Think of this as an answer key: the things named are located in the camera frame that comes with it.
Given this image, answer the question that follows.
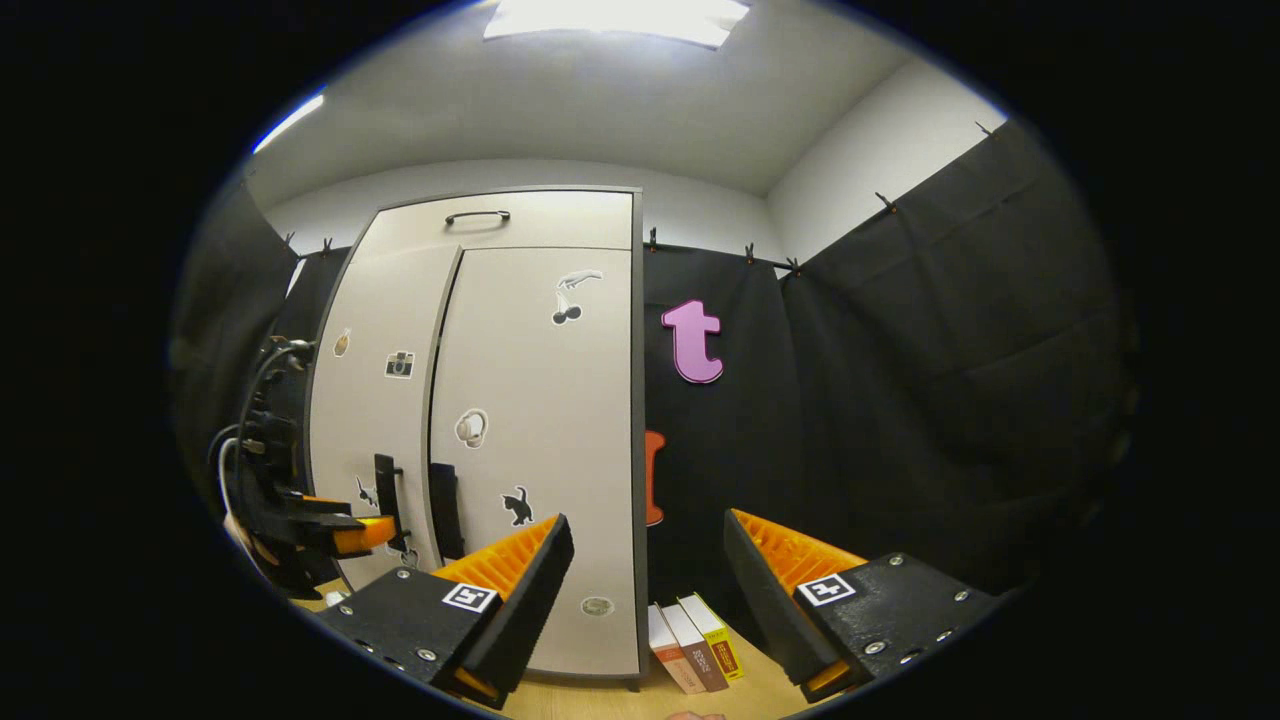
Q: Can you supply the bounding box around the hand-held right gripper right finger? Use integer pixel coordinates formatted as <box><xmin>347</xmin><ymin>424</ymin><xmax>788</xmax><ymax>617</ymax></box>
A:
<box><xmin>722</xmin><ymin>508</ymin><xmax>1001</xmax><ymax>703</ymax></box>

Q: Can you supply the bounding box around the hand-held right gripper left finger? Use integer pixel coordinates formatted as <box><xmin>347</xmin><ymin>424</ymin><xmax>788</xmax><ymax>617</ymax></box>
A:
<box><xmin>315</xmin><ymin>513</ymin><xmax>578</xmax><ymax>713</ymax></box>

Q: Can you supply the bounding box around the white cabinet door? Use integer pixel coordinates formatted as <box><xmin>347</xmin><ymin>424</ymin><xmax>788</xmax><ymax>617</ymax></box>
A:
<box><xmin>428</xmin><ymin>246</ymin><xmax>641</xmax><ymax>677</ymax></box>
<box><xmin>306</xmin><ymin>245</ymin><xmax>463</xmax><ymax>593</ymax></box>

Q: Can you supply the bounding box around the white shoe cabinet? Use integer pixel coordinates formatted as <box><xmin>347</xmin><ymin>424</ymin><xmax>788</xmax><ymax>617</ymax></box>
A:
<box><xmin>305</xmin><ymin>185</ymin><xmax>649</xmax><ymax>693</ymax></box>

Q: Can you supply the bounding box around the white cabinet drawer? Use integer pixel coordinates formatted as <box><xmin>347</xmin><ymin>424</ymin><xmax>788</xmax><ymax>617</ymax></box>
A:
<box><xmin>350</xmin><ymin>190</ymin><xmax>635</xmax><ymax>263</ymax></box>

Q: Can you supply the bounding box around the yellow book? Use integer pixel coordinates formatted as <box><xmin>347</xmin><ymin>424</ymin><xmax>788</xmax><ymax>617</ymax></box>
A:
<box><xmin>678</xmin><ymin>592</ymin><xmax>746</xmax><ymax>683</ymax></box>

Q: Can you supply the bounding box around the brown book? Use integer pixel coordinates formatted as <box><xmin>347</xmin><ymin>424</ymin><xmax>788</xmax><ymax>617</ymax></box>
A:
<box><xmin>662</xmin><ymin>600</ymin><xmax>731</xmax><ymax>693</ymax></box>

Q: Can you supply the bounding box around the white and red book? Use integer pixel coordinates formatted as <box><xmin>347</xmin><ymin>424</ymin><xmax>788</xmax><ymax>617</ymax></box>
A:
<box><xmin>647</xmin><ymin>602</ymin><xmax>707</xmax><ymax>696</ymax></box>

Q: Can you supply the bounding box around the narrow ceiling light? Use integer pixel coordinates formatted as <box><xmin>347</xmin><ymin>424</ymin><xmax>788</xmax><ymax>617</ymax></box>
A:
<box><xmin>250</xmin><ymin>92</ymin><xmax>328</xmax><ymax>156</ymax></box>

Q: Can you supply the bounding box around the large ceiling light panel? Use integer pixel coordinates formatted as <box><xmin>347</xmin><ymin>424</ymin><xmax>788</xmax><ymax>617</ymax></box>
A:
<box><xmin>483</xmin><ymin>0</ymin><xmax>753</xmax><ymax>51</ymax></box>

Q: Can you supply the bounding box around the white cable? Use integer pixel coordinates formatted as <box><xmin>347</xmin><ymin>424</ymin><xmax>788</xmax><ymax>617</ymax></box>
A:
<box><xmin>215</xmin><ymin>425</ymin><xmax>256</xmax><ymax>561</ymax></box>

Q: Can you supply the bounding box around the black door handle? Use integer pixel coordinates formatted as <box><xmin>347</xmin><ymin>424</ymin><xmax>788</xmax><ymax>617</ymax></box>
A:
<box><xmin>373</xmin><ymin>453</ymin><xmax>409</xmax><ymax>554</ymax></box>
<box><xmin>429</xmin><ymin>462</ymin><xmax>467</xmax><ymax>563</ymax></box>

